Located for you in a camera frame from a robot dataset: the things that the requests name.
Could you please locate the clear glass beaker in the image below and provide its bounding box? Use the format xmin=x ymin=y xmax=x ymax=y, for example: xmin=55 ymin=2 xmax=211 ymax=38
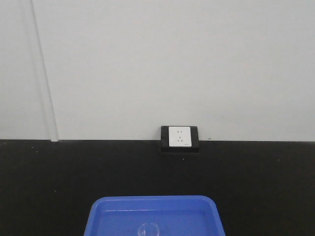
xmin=137 ymin=223 xmax=160 ymax=236

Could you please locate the blue plastic tray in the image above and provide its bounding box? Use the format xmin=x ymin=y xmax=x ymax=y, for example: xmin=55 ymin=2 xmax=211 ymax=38
xmin=84 ymin=195 xmax=225 ymax=236

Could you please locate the white socket in black box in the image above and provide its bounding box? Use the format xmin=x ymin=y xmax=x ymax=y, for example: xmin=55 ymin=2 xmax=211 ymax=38
xmin=160 ymin=126 xmax=199 ymax=153

